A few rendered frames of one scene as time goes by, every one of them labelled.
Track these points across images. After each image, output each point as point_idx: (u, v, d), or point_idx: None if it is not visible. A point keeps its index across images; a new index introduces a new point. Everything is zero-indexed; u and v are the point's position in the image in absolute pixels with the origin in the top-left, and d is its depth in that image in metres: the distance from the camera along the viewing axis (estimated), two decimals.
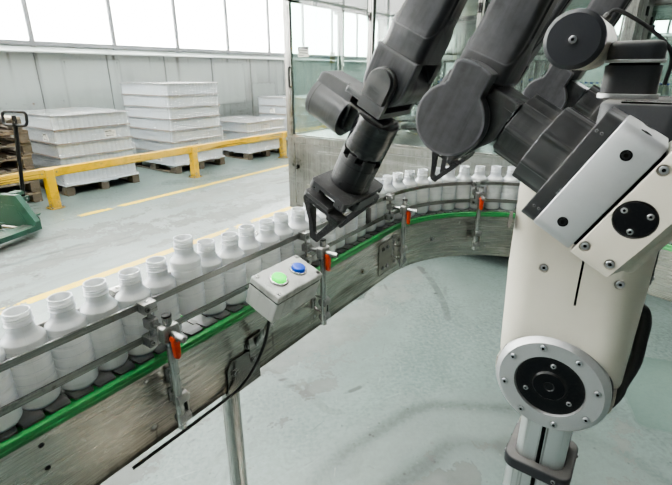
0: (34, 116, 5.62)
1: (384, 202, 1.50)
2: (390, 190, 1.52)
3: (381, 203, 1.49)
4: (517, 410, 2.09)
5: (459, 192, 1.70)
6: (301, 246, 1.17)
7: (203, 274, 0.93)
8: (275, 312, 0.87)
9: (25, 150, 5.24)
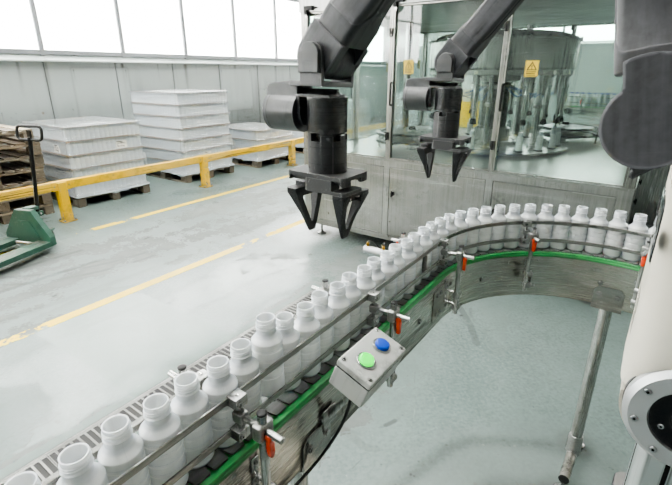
0: (45, 127, 5.58)
1: (438, 247, 1.45)
2: (443, 234, 1.48)
3: (435, 248, 1.45)
4: (559, 447, 2.04)
5: (509, 231, 1.65)
6: (367, 306, 1.12)
7: (282, 351, 0.89)
8: (365, 398, 0.82)
9: (37, 162, 5.20)
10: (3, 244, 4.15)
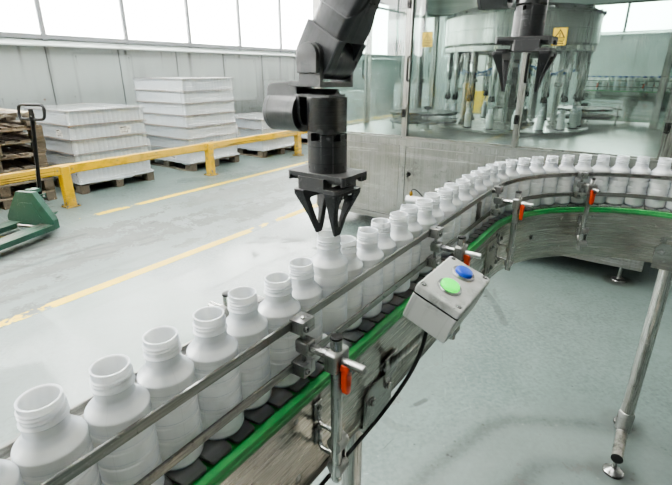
0: (47, 111, 5.43)
1: (491, 195, 1.31)
2: (496, 181, 1.33)
3: (488, 196, 1.30)
4: (604, 427, 1.90)
5: (561, 185, 1.50)
6: (427, 245, 0.98)
7: None
8: (451, 330, 0.67)
9: (39, 146, 5.05)
10: (4, 227, 4.01)
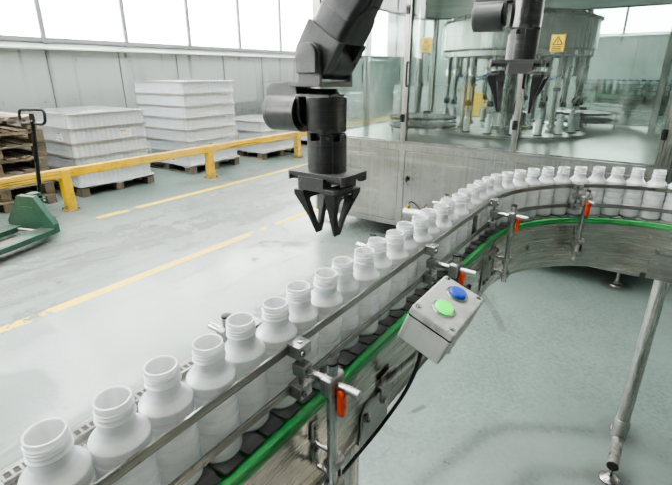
0: (47, 114, 5.45)
1: (487, 208, 1.32)
2: (492, 194, 1.35)
3: (484, 209, 1.31)
4: (601, 433, 1.91)
5: (557, 196, 1.52)
6: (423, 261, 0.99)
7: None
8: (445, 352, 0.69)
9: (39, 150, 5.06)
10: (5, 231, 4.02)
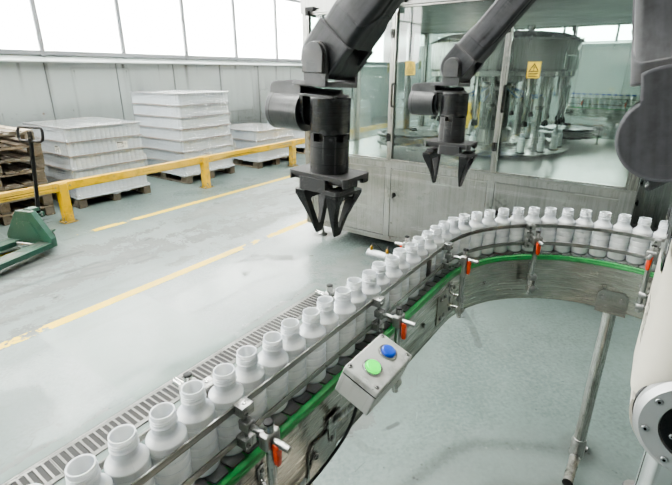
0: (46, 128, 5.57)
1: (442, 251, 1.45)
2: (447, 237, 1.47)
3: (439, 252, 1.44)
4: (562, 450, 2.04)
5: (512, 234, 1.65)
6: (372, 311, 1.12)
7: (288, 358, 0.88)
8: (372, 406, 0.81)
9: (37, 163, 5.19)
10: (4, 245, 4.15)
